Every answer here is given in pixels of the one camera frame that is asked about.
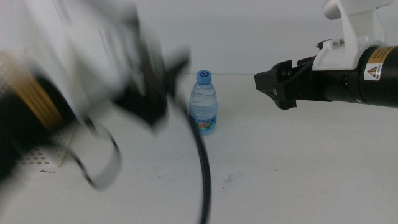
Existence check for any thin black cable loop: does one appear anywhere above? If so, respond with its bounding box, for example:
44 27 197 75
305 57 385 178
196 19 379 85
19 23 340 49
67 116 123 191

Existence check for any water bottle blue cap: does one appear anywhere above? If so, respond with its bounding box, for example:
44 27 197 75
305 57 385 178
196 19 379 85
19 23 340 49
188 69 218 136

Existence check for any white perforated plastic basket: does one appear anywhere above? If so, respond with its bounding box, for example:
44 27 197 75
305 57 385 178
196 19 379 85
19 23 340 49
0 46 78 169

